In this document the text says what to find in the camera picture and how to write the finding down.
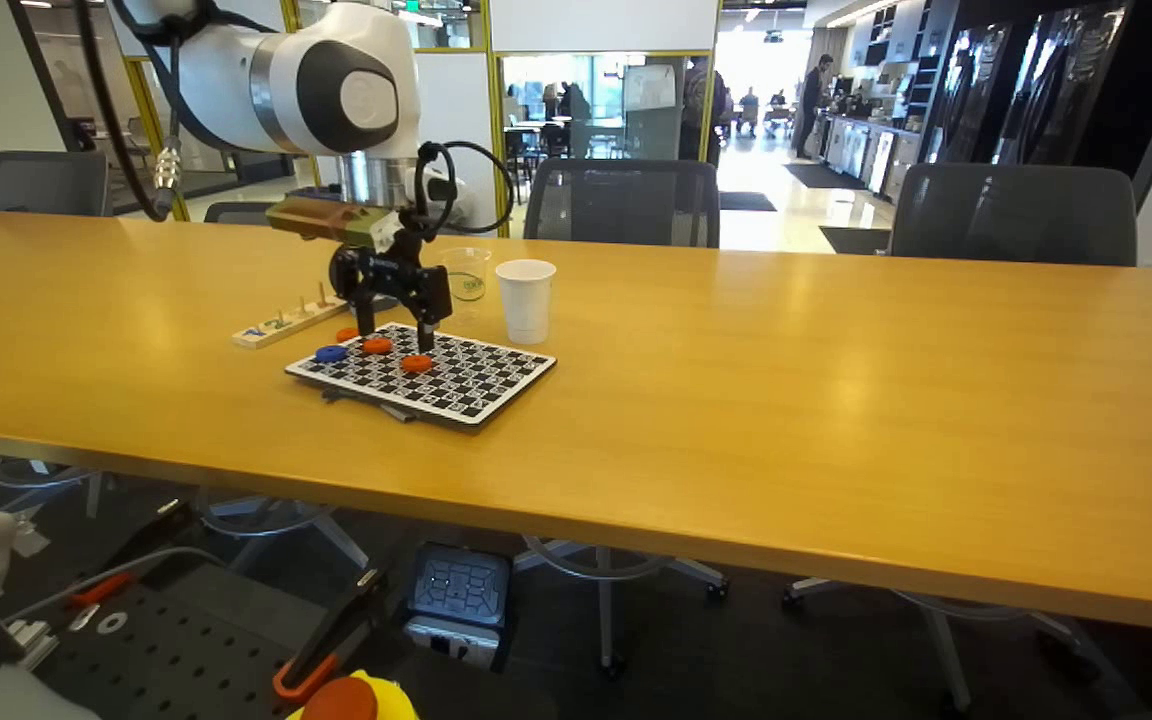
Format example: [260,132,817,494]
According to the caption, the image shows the checkerboard calibration board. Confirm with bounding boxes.
[289,323,555,428]

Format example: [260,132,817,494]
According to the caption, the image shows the white paper cup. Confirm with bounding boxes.
[495,262,555,344]

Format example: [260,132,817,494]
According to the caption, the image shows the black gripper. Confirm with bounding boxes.
[354,226,451,352]

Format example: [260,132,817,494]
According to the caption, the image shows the wrist camera on wooden mount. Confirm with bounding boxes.
[265,198,383,254]

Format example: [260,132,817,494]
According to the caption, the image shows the clear plastic cup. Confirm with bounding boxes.
[448,250,488,305]

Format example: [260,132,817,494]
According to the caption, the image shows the person in dark clothes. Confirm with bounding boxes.
[793,52,831,156]

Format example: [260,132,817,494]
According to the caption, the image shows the grey office chair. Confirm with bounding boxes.
[0,152,109,216]
[889,163,1136,268]
[525,161,719,250]

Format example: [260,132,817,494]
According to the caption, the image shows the blue grey box under table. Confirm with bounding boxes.
[406,543,514,670]

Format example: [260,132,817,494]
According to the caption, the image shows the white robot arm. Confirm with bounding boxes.
[105,0,451,352]

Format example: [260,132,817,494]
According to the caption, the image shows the black orange handled tool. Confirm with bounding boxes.
[273,570,383,709]

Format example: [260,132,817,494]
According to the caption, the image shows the yellow red emergency stop button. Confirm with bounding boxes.
[289,673,421,720]

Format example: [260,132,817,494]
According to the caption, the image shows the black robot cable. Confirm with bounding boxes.
[414,135,516,241]

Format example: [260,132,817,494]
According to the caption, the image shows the black tape roll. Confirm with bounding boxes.
[330,243,359,305]

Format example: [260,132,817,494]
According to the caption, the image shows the wooden number puzzle strip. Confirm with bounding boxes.
[234,301,343,349]

